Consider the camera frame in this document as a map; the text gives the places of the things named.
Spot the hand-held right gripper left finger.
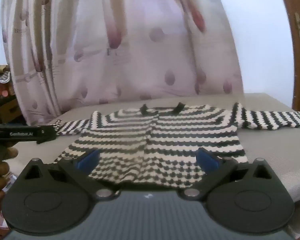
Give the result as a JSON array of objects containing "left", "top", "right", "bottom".
[{"left": 24, "top": 148, "right": 121, "bottom": 202}]

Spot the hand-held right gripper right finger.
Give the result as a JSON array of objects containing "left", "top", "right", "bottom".
[{"left": 177, "top": 147, "right": 271, "bottom": 202}]

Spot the person's left hand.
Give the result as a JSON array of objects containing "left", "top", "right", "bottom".
[{"left": 0, "top": 147, "right": 19, "bottom": 207}]

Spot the brown cardboard box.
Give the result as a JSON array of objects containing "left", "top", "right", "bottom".
[{"left": 0, "top": 96, "right": 24, "bottom": 126}]

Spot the brown wooden door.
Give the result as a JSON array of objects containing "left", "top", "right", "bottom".
[{"left": 276, "top": 0, "right": 300, "bottom": 117}]

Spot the black and white striped sweater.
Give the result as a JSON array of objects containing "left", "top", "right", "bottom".
[{"left": 49, "top": 102, "right": 300, "bottom": 189}]

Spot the beige bed cover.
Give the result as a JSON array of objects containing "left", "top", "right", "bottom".
[{"left": 5, "top": 92, "right": 300, "bottom": 205}]

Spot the pink patterned curtain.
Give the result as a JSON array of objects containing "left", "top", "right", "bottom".
[{"left": 0, "top": 0, "right": 245, "bottom": 125}]

